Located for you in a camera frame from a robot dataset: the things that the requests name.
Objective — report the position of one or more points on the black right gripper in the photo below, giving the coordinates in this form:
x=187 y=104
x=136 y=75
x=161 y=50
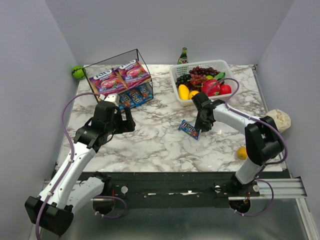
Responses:
x=203 y=119

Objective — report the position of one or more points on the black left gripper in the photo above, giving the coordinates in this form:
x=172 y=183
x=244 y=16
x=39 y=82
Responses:
x=122 y=122

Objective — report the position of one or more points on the blue M&M's candy bag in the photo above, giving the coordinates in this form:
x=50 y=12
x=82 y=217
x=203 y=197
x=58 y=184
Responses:
x=135 y=97
x=189 y=129
x=145 y=92
x=124 y=101

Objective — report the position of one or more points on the purple Fox's candy bag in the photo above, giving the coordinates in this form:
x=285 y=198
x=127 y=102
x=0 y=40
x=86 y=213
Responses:
x=107 y=82
x=133 y=73

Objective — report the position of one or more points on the white plastic fruit basket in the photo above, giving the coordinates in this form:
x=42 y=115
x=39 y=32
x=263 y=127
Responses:
x=177 y=70

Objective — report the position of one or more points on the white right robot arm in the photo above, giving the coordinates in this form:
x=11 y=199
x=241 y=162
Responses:
x=263 y=141

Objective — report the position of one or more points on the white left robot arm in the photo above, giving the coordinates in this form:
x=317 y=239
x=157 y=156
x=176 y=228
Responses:
x=54 y=207

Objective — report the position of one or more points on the orange fruit in basket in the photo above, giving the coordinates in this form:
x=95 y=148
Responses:
x=192 y=94

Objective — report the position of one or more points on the yellow mango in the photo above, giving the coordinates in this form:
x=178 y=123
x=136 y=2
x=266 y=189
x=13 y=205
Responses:
x=183 y=92

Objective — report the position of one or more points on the pink dragon fruit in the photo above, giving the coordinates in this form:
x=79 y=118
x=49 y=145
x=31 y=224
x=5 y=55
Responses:
x=211 y=87

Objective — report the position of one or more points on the red apple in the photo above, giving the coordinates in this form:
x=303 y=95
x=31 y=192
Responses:
x=225 y=89

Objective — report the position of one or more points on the dark grape bunch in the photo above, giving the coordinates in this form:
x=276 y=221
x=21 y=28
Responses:
x=182 y=80

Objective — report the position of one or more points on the red grape bunch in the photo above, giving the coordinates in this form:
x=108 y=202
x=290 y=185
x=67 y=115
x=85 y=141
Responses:
x=198 y=75

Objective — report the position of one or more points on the orange fruit on table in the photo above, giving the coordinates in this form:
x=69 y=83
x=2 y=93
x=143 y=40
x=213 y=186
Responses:
x=242 y=153

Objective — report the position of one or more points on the green glass bottle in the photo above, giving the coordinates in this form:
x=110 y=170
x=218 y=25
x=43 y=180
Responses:
x=183 y=59

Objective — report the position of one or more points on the green watermelon ball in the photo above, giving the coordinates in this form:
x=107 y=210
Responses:
x=78 y=72

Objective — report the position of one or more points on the beige cloth sack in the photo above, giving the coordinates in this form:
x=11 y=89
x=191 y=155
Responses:
x=282 y=120

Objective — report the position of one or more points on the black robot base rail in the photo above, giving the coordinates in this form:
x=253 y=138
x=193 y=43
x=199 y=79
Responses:
x=162 y=190

